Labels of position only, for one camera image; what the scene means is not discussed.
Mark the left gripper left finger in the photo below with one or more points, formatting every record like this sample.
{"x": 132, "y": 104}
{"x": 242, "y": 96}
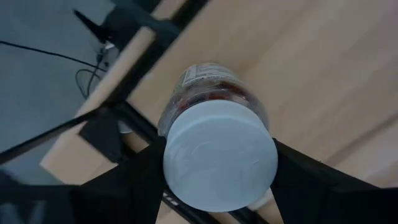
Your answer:
{"x": 130, "y": 193}

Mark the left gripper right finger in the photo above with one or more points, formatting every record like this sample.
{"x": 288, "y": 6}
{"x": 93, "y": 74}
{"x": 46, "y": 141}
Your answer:
{"x": 326, "y": 199}

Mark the clear gummy bottle white cap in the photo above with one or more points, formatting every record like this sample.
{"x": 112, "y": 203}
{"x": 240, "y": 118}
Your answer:
{"x": 217, "y": 155}

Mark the grey floor power strip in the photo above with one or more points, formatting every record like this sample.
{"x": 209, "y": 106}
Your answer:
{"x": 107, "y": 57}

